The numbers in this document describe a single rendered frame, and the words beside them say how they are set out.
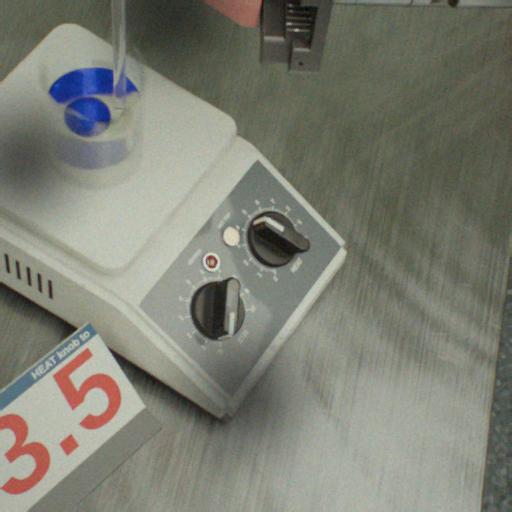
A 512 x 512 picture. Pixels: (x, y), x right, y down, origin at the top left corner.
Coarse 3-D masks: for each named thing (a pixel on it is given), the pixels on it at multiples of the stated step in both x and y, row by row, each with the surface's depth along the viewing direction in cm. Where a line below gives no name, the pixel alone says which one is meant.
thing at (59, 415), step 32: (96, 352) 74; (64, 384) 73; (96, 384) 74; (0, 416) 71; (32, 416) 72; (64, 416) 73; (96, 416) 74; (0, 448) 71; (32, 448) 72; (64, 448) 73; (0, 480) 71; (32, 480) 72
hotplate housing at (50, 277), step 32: (224, 160) 76; (256, 160) 77; (224, 192) 76; (0, 224) 73; (192, 224) 74; (0, 256) 75; (32, 256) 73; (64, 256) 72; (160, 256) 73; (32, 288) 76; (64, 288) 73; (96, 288) 72; (128, 288) 72; (320, 288) 78; (64, 320) 77; (96, 320) 74; (128, 320) 72; (288, 320) 77; (128, 352) 75; (160, 352) 73; (192, 384) 73; (224, 416) 75
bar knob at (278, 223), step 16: (256, 224) 75; (272, 224) 75; (288, 224) 77; (256, 240) 76; (272, 240) 76; (288, 240) 75; (304, 240) 75; (256, 256) 76; (272, 256) 76; (288, 256) 76
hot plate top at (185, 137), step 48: (0, 96) 75; (192, 96) 76; (0, 144) 73; (144, 144) 74; (192, 144) 75; (0, 192) 72; (48, 192) 72; (96, 192) 72; (144, 192) 73; (192, 192) 74; (48, 240) 71; (96, 240) 71; (144, 240) 71
